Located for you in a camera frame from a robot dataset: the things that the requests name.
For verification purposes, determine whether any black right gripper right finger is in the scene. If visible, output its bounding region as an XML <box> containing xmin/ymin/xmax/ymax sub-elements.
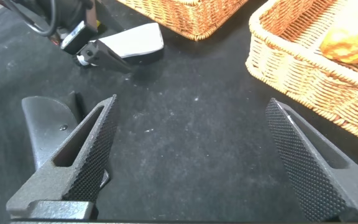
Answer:
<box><xmin>265</xmin><ymin>97</ymin><xmax>358</xmax><ymax>222</ymax></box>

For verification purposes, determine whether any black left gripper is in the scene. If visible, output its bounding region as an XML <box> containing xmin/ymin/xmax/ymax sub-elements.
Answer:
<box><xmin>60</xmin><ymin>20</ymin><xmax>133</xmax><ymax>75</ymax></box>

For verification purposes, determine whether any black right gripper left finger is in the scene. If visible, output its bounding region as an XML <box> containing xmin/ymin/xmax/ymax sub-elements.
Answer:
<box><xmin>6</xmin><ymin>94</ymin><xmax>120</xmax><ymax>220</ymax></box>

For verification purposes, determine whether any brown cream puff bread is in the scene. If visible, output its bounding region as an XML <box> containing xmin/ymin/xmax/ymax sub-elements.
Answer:
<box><xmin>319</xmin><ymin>0</ymin><xmax>358</xmax><ymax>65</ymax></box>

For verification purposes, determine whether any black leather pouch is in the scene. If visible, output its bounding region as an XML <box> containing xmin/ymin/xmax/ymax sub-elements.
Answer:
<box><xmin>21</xmin><ymin>91</ymin><xmax>111</xmax><ymax>189</ymax></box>

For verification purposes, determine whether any black table cloth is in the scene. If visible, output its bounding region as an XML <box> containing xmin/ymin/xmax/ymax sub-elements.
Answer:
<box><xmin>0</xmin><ymin>0</ymin><xmax>358</xmax><ymax>224</ymax></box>

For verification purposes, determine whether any woven wicker basket with handles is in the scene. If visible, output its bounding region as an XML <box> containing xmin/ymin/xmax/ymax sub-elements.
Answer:
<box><xmin>116</xmin><ymin>0</ymin><xmax>249</xmax><ymax>42</ymax></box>
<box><xmin>245</xmin><ymin>0</ymin><xmax>358</xmax><ymax>149</ymax></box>

